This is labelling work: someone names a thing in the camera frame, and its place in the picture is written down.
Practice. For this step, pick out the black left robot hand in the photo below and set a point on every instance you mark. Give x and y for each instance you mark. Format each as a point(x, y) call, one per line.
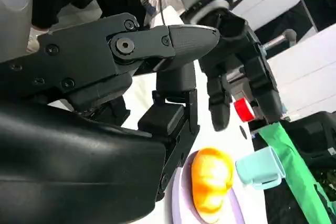
point(236, 37)

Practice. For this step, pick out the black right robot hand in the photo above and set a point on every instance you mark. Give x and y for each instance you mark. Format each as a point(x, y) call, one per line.
point(78, 161)

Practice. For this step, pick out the orange white toy bread roll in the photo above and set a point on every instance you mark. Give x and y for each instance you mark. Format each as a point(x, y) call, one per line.
point(212, 179)

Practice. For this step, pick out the grey metal rod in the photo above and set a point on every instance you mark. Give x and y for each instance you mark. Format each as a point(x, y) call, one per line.
point(284, 37)

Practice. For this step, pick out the red tape roll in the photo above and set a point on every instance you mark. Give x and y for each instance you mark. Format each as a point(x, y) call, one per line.
point(242, 110)

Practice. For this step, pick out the black round table grommet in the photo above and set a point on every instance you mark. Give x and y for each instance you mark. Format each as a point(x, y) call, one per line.
point(243, 131)

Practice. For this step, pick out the lilac plate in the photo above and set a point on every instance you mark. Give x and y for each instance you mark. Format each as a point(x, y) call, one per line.
point(181, 205)

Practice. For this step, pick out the pale green mug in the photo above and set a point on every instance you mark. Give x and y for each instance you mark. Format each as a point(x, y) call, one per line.
point(258, 167)

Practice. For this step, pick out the green cloth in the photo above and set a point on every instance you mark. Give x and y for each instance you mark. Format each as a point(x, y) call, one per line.
point(294, 171)

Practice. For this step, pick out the pale grey rounded shell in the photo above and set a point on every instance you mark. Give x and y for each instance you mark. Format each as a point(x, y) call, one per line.
point(13, 11)

